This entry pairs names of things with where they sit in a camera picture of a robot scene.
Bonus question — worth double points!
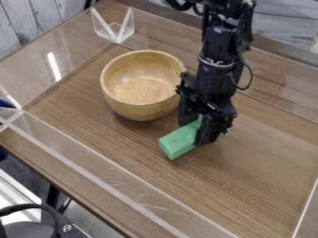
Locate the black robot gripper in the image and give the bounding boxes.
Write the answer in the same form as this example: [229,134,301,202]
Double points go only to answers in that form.
[177,56,242,146]

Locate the black table leg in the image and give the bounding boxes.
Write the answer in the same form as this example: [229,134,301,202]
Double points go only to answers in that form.
[46,185,61,208]

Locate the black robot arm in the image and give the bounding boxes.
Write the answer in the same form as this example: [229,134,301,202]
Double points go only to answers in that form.
[166,0,257,146]

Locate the green rectangular block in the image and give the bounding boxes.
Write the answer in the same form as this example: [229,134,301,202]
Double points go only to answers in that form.
[160,119,202,160]

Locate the blue object at left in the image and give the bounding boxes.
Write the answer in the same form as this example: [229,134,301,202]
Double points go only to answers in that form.
[0,99,17,109]

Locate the clear acrylic corner bracket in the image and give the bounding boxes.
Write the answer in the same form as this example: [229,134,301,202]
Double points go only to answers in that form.
[90,7,134,44]

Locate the clear acrylic enclosure wall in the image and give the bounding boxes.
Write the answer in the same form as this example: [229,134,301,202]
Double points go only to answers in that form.
[0,0,318,238]

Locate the light wooden bowl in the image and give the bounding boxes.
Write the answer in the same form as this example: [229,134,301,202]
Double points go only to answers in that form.
[99,50,186,121]

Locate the black chair armrest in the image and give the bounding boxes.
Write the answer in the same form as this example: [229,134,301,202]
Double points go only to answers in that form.
[0,204,62,238]

